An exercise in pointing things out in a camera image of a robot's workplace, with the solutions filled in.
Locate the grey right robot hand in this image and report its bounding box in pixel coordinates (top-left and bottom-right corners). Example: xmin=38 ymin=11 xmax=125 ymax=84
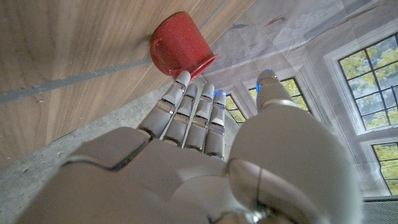
xmin=14 ymin=68 xmax=364 ymax=224

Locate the red speckled enamel cup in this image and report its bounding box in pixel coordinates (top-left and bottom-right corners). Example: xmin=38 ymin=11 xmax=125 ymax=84
xmin=149 ymin=11 xmax=219 ymax=81

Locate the printed window backdrop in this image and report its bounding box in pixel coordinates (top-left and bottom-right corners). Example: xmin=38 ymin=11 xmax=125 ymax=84
xmin=198 ymin=0 xmax=398 ymax=197

